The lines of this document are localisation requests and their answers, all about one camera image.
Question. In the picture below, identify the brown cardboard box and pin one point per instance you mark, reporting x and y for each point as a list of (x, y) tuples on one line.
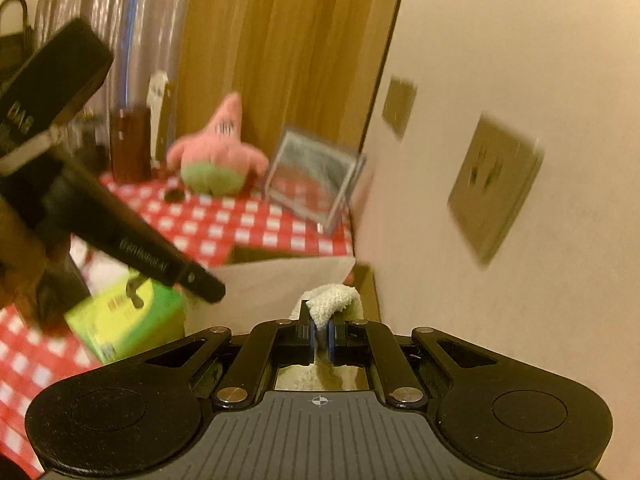
[(250, 290)]

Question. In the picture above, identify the white towel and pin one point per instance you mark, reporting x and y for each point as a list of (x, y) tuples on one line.
[(332, 300)]

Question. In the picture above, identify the dark wooden furniture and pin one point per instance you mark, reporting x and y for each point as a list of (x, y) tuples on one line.
[(15, 40)]

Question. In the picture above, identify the small beige wall switch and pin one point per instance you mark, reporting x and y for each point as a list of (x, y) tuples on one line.
[(400, 105)]

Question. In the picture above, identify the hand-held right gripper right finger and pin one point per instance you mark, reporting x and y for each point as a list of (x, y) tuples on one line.
[(387, 360)]

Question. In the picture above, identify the beige curtain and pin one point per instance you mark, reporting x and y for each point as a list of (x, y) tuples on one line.
[(125, 10)]

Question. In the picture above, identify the large beige wall socket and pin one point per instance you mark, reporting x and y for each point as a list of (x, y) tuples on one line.
[(495, 185)]

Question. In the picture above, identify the dark brown wooden box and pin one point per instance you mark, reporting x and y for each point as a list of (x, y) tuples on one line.
[(131, 145)]

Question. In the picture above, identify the red checkered tablecloth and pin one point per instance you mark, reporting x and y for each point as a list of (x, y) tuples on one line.
[(225, 225)]

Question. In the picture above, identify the pink starfish plush toy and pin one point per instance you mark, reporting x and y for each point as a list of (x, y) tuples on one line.
[(215, 155)]

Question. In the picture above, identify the green tissue box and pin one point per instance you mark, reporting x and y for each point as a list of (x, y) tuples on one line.
[(125, 320)]

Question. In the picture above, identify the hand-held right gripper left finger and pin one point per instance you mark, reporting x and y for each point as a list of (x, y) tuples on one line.
[(250, 360)]

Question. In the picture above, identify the wooden door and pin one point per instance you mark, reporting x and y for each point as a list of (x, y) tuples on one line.
[(290, 35)]

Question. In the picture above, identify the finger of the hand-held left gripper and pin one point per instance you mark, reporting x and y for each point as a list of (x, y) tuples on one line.
[(200, 285)]

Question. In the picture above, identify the person's left hand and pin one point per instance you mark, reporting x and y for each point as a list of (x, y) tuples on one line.
[(20, 270)]

